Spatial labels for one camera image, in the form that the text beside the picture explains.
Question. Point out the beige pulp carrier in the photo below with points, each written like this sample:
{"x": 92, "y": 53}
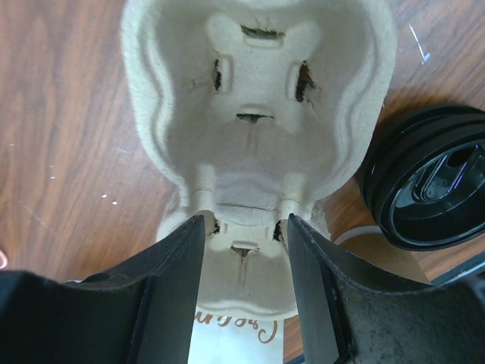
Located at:
{"x": 255, "y": 110}

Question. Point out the cream paper gift bag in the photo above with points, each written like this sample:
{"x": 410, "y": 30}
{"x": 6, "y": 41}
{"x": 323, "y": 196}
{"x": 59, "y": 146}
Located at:
{"x": 225, "y": 339}

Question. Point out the black plastic cup lid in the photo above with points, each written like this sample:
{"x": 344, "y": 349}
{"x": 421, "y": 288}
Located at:
{"x": 423, "y": 177}

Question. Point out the brown paper coffee cup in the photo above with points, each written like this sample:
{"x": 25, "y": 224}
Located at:
{"x": 369, "y": 244}

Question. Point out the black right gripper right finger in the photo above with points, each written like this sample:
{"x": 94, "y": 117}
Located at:
{"x": 351, "y": 311}

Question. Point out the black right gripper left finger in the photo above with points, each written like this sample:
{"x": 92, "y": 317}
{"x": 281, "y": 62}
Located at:
{"x": 139, "y": 311}

